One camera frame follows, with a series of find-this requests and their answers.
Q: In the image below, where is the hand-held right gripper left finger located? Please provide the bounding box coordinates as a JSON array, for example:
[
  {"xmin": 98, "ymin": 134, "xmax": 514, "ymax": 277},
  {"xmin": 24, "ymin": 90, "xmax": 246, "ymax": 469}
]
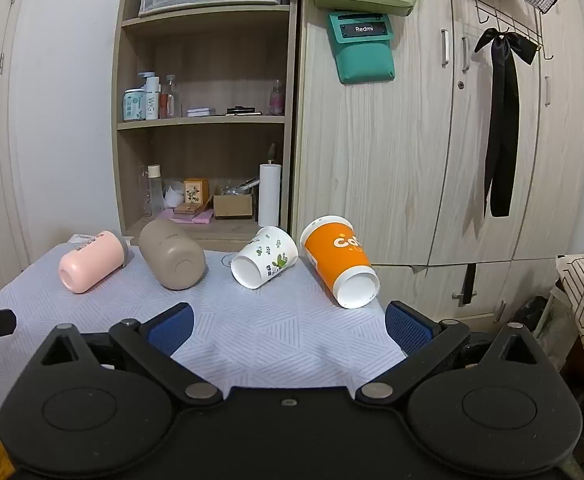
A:
[{"xmin": 32, "ymin": 302, "xmax": 224, "ymax": 406}]

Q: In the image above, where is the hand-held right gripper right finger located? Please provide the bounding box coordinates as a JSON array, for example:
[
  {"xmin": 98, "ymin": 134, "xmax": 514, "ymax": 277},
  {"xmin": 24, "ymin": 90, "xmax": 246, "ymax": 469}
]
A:
[{"xmin": 354, "ymin": 301, "xmax": 555, "ymax": 406}]

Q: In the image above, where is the taupe cup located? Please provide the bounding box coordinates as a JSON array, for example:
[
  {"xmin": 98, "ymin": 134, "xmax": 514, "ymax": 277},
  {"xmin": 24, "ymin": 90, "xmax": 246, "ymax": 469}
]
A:
[{"xmin": 138, "ymin": 219, "xmax": 207, "ymax": 291}]

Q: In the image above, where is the pink cup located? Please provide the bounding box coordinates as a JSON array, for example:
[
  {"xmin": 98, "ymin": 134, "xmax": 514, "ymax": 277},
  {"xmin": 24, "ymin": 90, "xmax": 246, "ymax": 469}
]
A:
[{"xmin": 58, "ymin": 230, "xmax": 132, "ymax": 294}]

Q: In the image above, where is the orange paper cup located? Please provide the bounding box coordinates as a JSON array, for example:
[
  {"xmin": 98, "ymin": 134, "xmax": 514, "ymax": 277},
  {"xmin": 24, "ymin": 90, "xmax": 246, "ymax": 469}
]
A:
[{"xmin": 300, "ymin": 215, "xmax": 381, "ymax": 309}]

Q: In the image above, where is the white green-print paper cup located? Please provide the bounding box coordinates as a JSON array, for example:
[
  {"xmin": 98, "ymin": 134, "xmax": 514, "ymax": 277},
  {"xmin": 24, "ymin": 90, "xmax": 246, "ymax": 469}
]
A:
[{"xmin": 230, "ymin": 225, "xmax": 299, "ymax": 290}]

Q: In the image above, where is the white patterned tablecloth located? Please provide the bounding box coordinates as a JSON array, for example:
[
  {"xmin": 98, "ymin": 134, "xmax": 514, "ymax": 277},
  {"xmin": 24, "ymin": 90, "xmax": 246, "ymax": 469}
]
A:
[{"xmin": 0, "ymin": 242, "xmax": 407, "ymax": 431}]

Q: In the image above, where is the pink pad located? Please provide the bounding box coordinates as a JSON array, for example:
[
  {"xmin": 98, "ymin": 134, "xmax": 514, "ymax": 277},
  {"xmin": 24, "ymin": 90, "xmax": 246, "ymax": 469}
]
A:
[{"xmin": 173, "ymin": 208, "xmax": 214, "ymax": 225}]

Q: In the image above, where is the dark bag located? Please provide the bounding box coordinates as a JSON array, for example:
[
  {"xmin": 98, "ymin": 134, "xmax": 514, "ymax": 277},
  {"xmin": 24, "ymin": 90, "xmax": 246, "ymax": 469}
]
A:
[{"xmin": 516, "ymin": 296, "xmax": 552, "ymax": 341}]

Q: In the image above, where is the clear bottle beige cap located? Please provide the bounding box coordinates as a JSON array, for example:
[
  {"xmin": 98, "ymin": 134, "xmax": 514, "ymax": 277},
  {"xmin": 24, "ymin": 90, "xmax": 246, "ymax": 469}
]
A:
[{"xmin": 146, "ymin": 164, "xmax": 165, "ymax": 218}]

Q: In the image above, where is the cardboard box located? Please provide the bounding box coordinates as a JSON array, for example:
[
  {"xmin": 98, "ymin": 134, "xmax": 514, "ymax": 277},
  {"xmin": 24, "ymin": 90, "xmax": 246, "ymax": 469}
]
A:
[{"xmin": 213, "ymin": 192, "xmax": 253, "ymax": 219}]

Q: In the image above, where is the yellow floral box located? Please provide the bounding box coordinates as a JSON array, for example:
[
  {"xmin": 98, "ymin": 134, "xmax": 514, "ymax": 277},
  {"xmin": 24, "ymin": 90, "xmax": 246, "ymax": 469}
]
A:
[{"xmin": 183, "ymin": 178, "xmax": 210, "ymax": 209}]

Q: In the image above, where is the white paper towel roll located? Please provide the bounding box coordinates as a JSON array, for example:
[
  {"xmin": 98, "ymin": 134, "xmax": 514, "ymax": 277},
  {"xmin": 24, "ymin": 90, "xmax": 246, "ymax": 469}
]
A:
[{"xmin": 258, "ymin": 143, "xmax": 283, "ymax": 228}]

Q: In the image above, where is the wooden wardrobe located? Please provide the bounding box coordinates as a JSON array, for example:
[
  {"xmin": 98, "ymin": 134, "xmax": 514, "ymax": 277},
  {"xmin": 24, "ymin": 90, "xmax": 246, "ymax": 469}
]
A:
[{"xmin": 292, "ymin": 0, "xmax": 584, "ymax": 322}]

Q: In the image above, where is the teal label jar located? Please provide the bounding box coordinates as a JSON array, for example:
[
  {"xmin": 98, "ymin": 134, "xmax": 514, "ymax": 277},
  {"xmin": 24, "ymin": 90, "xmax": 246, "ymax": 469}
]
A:
[{"xmin": 123, "ymin": 89, "xmax": 146, "ymax": 122}]

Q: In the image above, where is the white pump bottle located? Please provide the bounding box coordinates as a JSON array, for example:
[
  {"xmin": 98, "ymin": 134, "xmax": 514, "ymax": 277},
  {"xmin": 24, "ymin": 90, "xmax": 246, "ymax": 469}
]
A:
[{"xmin": 139, "ymin": 72, "xmax": 161, "ymax": 121}]

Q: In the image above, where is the black ribbon bow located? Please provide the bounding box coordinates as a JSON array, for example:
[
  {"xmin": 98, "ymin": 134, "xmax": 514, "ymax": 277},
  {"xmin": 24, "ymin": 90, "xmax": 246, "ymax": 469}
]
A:
[{"xmin": 474, "ymin": 26, "xmax": 540, "ymax": 218}]

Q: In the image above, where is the pink perfume bottle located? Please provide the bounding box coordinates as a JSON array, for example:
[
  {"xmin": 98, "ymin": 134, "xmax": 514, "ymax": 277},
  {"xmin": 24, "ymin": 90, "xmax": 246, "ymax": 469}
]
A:
[{"xmin": 269, "ymin": 80, "xmax": 286, "ymax": 116}]

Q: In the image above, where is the wooden shelf unit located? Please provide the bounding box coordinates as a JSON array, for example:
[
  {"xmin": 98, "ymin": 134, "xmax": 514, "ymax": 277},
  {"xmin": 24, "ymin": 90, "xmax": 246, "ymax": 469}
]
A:
[{"xmin": 111, "ymin": 0, "xmax": 300, "ymax": 246}]

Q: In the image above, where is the teal pouch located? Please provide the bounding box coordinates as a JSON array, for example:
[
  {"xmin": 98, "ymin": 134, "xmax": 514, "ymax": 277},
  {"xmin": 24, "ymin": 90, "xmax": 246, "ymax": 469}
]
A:
[{"xmin": 328, "ymin": 10, "xmax": 397, "ymax": 85}]

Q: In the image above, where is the black strap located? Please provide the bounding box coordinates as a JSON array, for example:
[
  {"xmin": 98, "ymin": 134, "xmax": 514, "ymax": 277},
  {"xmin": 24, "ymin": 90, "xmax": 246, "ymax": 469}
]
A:
[{"xmin": 462, "ymin": 262, "xmax": 477, "ymax": 306}]

